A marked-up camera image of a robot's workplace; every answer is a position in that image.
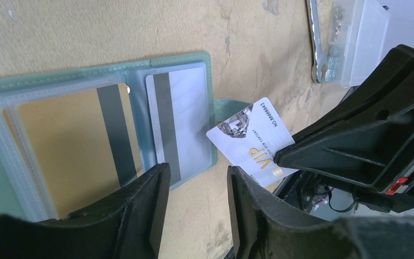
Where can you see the teal card holder wallet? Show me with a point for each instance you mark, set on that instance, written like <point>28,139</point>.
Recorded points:
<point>22,193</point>

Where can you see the white VIP credit card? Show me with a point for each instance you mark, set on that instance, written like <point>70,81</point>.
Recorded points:
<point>250,140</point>

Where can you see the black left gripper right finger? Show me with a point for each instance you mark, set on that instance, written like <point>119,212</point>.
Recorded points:
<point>265,226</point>

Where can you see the clear plastic box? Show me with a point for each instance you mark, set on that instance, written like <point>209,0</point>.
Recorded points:
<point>355,42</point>

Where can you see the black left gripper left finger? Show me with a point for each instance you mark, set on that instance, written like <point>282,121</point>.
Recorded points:
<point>126,224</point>

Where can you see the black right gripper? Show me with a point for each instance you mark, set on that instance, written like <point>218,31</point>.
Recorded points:
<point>364,146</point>

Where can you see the silver wrench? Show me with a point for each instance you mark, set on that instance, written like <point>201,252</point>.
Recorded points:
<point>321,72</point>

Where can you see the white striped credit card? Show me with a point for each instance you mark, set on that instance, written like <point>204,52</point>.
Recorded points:
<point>179,110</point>

